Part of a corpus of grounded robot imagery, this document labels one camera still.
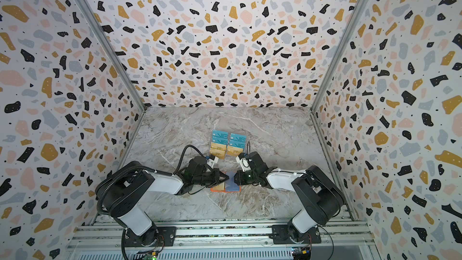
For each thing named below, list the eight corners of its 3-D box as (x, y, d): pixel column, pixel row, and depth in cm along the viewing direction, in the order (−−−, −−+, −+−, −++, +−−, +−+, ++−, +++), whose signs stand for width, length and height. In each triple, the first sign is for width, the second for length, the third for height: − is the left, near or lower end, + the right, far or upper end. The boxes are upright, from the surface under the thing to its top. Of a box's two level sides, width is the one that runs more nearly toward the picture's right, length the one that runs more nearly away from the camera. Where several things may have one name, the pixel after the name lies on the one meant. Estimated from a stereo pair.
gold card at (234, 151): (227, 155, 100) (226, 149, 96) (228, 151, 102) (227, 145, 98) (241, 158, 99) (241, 152, 95) (242, 154, 101) (242, 148, 97)
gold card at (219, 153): (209, 159, 99) (208, 156, 96) (210, 152, 101) (209, 149, 99) (224, 159, 99) (224, 156, 96) (225, 152, 102) (224, 149, 99)
